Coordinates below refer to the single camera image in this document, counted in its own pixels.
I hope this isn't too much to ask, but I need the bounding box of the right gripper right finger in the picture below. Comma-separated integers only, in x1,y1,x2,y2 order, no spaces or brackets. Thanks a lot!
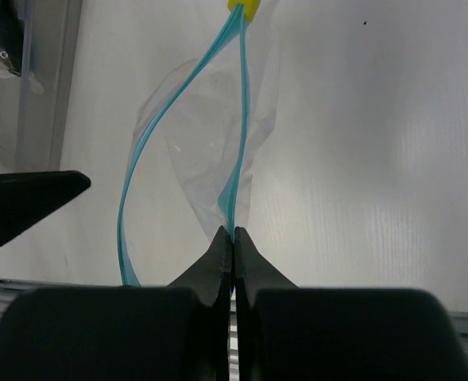
234,228,468,380

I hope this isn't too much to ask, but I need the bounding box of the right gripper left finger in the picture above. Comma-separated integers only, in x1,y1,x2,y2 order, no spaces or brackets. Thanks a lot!
0,228,232,380

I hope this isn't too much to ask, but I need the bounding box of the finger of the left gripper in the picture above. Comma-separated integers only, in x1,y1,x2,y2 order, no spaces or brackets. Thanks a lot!
0,171,91,247

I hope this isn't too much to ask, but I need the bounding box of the grey toy fish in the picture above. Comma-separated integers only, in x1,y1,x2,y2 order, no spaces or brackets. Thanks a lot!
0,1,24,77

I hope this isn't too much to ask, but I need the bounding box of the clear zip top bag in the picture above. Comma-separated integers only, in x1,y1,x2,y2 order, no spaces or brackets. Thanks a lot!
116,0,282,287

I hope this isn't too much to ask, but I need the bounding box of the clear plastic tray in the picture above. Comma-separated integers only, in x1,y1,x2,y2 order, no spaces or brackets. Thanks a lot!
0,1,83,171

